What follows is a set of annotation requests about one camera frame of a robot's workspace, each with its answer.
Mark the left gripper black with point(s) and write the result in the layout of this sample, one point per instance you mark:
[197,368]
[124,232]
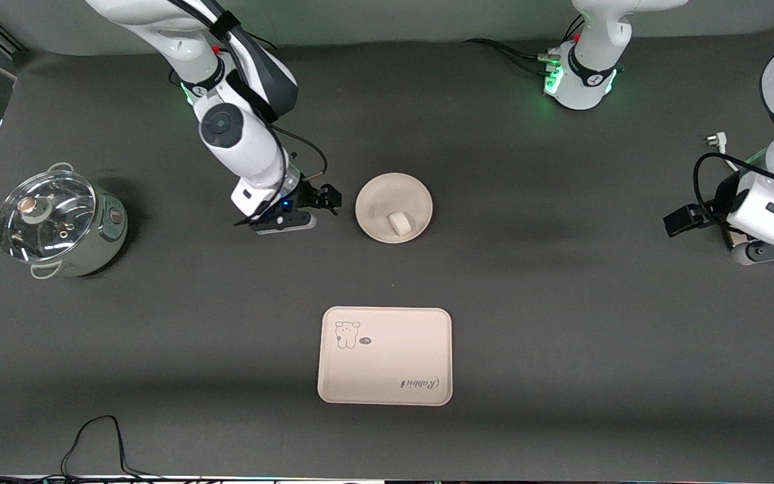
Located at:
[723,199]

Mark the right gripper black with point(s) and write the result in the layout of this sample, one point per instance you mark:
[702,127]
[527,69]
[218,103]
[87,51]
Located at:
[306,193]

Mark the round beige plate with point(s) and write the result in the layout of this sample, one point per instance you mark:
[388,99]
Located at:
[387,195]

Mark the white steamed bun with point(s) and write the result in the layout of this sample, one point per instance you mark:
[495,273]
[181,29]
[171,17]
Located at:
[400,223]

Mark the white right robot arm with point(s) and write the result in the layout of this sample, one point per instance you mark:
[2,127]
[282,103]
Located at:
[252,154]

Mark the beige tray with rabbit print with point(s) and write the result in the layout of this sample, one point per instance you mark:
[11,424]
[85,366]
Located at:
[394,363]

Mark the white power plug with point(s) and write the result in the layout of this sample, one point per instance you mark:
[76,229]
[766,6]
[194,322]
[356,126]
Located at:
[717,141]

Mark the pale green electric pot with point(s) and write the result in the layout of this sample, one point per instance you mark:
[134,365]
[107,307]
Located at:
[101,245]

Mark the glass pot lid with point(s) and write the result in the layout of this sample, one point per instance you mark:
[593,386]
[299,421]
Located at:
[48,222]

